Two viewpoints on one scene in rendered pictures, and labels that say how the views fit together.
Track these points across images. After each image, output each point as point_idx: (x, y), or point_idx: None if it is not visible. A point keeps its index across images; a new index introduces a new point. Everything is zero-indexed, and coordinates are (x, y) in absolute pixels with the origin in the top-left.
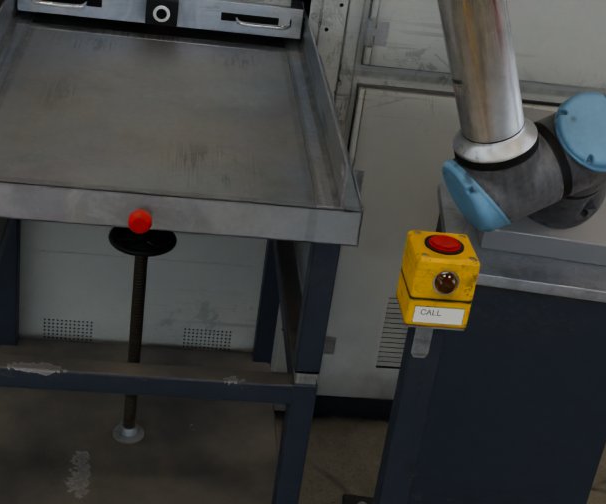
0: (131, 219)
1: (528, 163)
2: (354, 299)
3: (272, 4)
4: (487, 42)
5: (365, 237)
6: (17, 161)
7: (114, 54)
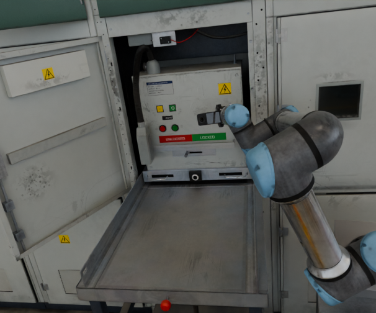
0: (161, 305)
1: (347, 276)
2: (293, 276)
3: (238, 166)
4: (311, 228)
5: (293, 253)
6: (120, 274)
7: (176, 199)
